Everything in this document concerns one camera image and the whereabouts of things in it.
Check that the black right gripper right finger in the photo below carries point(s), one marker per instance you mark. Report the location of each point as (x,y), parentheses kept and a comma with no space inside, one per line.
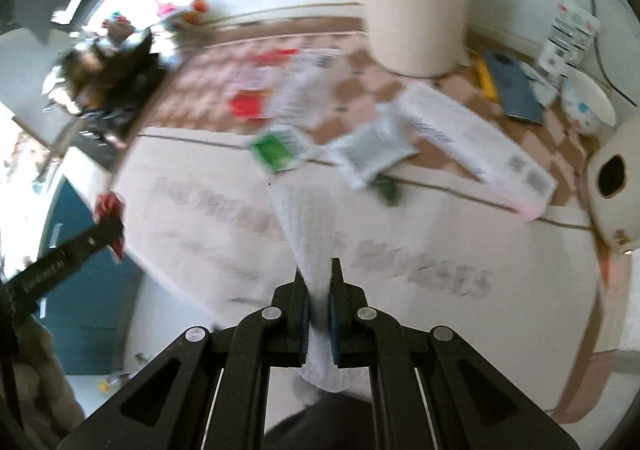
(432,389)

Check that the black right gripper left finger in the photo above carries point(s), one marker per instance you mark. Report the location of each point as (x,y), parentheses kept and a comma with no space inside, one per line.
(206,390)

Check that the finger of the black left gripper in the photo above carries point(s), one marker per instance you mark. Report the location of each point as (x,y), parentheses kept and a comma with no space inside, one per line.
(21,293)

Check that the long white cardboard box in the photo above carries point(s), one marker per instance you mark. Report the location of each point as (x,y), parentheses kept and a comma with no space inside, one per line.
(480,147)

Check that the white grey foil pouch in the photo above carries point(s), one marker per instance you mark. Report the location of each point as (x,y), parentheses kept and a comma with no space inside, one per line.
(369,150)

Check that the green white medicine box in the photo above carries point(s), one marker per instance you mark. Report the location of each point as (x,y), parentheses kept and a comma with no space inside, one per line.
(281,148)

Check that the blue kitchen cabinets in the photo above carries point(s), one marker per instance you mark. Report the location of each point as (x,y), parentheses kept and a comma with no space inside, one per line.
(88,315)

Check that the checkered brown tablecloth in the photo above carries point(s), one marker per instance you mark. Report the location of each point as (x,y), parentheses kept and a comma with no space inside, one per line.
(543,300)

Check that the small green wrapper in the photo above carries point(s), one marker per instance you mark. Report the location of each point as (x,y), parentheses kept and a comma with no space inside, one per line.
(388,190)

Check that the black gas stove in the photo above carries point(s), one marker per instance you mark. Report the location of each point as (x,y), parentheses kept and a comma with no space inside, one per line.
(105,91)

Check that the white appliance with hole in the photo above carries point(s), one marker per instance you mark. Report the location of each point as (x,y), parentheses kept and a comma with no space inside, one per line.
(613,183)

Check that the blue smartphone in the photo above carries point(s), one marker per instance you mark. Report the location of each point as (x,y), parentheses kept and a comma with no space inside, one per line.
(516,97)

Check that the white patterned bowl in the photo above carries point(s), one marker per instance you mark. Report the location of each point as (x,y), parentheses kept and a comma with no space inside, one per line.
(585,104)

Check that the yellow flat object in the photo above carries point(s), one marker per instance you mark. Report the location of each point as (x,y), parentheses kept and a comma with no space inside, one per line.
(487,84)

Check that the white paper card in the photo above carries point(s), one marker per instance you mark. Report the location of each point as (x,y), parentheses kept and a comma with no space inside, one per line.
(544,92)

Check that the red tomatoes on counter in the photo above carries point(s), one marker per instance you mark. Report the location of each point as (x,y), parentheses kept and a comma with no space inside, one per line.
(176,17)

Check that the red white snack bag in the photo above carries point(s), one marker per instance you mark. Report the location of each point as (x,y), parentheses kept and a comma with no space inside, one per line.
(290,86)

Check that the white printed carton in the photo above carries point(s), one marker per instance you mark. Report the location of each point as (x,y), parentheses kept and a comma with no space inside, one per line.
(571,36)

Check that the large white cylindrical container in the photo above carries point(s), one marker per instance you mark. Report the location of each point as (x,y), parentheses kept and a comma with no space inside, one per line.
(417,38)

